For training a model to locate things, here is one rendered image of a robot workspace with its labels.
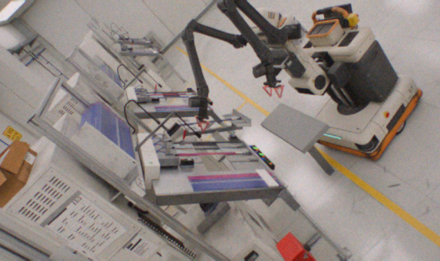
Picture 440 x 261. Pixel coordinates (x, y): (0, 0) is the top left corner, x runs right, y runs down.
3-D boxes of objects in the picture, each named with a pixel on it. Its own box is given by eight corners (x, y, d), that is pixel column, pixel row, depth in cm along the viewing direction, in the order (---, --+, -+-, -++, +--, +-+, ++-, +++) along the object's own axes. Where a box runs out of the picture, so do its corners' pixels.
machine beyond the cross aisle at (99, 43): (179, 70, 738) (111, -1, 652) (188, 79, 665) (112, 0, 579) (134, 115, 742) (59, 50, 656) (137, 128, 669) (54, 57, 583)
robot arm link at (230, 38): (188, 14, 219) (182, 20, 229) (184, 34, 218) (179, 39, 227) (249, 35, 237) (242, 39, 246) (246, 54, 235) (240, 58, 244)
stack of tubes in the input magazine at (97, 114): (129, 126, 222) (96, 99, 210) (135, 161, 177) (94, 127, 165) (115, 140, 223) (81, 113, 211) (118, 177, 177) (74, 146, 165)
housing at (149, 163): (148, 152, 234) (149, 132, 229) (159, 188, 190) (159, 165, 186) (136, 152, 232) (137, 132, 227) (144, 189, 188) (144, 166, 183)
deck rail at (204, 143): (241, 148, 257) (242, 140, 255) (242, 148, 255) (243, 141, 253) (142, 150, 234) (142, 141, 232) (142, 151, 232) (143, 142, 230)
